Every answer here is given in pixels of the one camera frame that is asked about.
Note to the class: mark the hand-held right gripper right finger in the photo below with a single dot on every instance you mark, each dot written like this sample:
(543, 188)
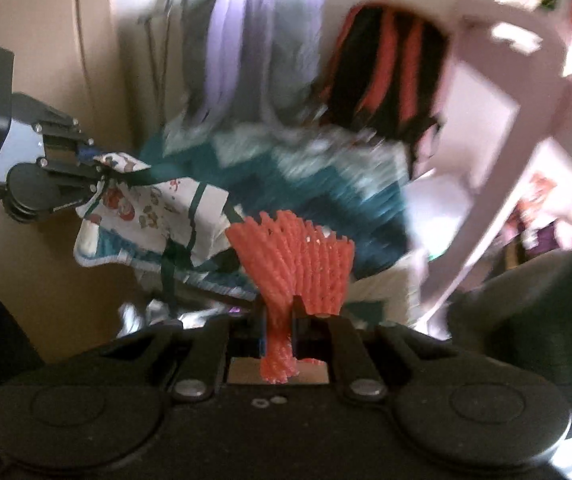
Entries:
(308, 332)

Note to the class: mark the crumpled silver wrapper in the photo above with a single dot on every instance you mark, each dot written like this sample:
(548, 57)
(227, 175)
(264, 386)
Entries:
(133, 317)

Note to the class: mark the pink wooden furniture frame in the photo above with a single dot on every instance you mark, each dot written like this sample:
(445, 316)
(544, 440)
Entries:
(495, 160)

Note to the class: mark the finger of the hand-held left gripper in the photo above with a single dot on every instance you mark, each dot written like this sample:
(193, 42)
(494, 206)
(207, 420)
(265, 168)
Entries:
(66, 132)
(78, 177)

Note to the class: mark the beige cabinet door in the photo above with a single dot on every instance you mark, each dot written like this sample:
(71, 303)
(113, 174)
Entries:
(66, 35)

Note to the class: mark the red mesh net bag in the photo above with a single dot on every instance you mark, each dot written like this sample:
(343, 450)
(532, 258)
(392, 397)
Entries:
(291, 260)

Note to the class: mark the purple orange snack bag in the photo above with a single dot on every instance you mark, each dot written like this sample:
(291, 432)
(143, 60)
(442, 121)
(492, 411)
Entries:
(540, 230)

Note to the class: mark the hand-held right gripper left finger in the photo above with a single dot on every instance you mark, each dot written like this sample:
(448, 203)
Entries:
(251, 332)

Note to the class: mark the grey purple backpack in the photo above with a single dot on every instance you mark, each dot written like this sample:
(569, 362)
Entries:
(246, 35)

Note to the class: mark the black red backpack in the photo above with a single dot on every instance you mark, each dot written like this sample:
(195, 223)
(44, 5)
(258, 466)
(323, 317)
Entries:
(380, 70)

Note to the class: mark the teal white zigzag quilt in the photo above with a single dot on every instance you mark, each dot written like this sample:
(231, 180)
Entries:
(316, 185)

